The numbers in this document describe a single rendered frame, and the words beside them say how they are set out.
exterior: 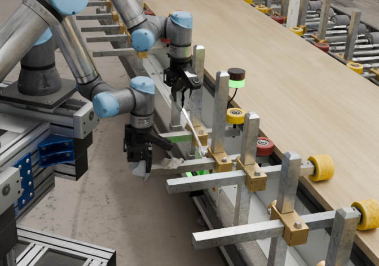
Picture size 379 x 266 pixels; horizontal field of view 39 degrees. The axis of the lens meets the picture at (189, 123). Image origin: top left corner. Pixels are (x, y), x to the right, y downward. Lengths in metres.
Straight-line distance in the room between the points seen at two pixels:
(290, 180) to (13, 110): 1.04
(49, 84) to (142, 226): 1.27
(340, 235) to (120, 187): 2.20
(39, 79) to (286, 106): 0.98
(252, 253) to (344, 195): 0.33
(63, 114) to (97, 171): 1.55
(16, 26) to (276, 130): 1.04
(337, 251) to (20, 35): 0.88
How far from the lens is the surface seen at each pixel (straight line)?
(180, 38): 1.84
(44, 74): 1.88
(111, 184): 3.27
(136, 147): 1.69
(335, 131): 2.06
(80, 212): 3.06
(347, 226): 1.18
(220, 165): 1.81
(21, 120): 1.93
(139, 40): 1.72
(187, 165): 1.80
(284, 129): 2.01
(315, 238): 1.75
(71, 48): 1.59
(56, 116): 1.88
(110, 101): 1.56
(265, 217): 2.00
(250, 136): 1.57
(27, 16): 1.37
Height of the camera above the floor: 1.79
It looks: 27 degrees down
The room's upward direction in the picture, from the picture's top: 3 degrees clockwise
